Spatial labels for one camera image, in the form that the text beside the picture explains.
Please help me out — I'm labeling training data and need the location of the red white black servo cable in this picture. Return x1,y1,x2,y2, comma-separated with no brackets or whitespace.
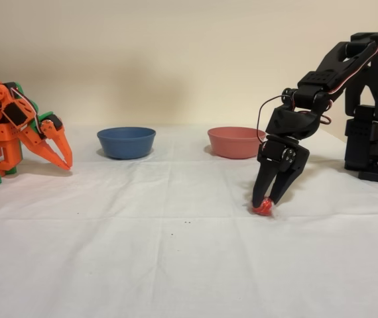
257,95,294,144
8,84,44,136

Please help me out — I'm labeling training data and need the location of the white tablecloth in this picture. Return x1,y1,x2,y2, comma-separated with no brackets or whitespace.
0,124,378,318

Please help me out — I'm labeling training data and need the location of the blue bowl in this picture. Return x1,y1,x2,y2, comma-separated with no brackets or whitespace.
96,127,157,160

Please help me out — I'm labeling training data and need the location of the red candy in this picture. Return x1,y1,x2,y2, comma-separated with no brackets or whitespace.
250,197,275,218

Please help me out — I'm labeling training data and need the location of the red bowl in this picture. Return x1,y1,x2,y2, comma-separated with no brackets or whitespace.
207,126,267,160

